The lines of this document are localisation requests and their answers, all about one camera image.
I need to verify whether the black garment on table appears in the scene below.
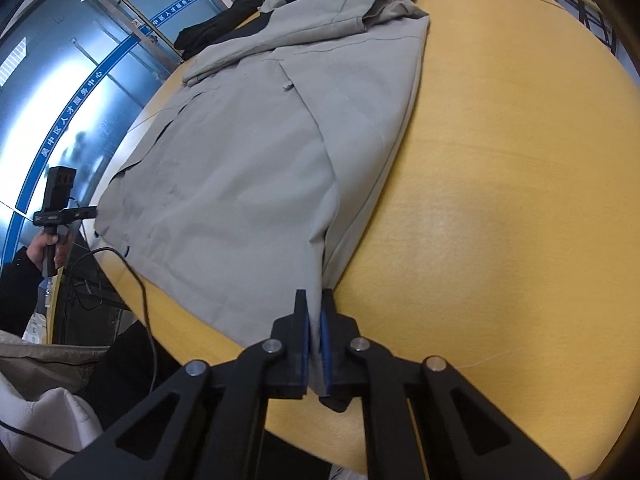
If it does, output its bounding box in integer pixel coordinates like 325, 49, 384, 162
174, 0, 265, 61

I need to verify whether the white bag on floor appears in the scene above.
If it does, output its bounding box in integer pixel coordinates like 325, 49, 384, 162
1, 332, 106, 479

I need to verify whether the grey and black jacket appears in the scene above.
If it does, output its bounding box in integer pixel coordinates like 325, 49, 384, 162
93, 0, 433, 396

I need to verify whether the person's left hand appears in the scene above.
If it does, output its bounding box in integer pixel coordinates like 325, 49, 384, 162
26, 231, 73, 270

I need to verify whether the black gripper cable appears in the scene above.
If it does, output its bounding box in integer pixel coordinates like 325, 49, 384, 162
64, 245, 158, 396

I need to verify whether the person's left forearm black sleeve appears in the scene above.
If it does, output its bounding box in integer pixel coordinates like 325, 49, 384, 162
0, 247, 42, 338

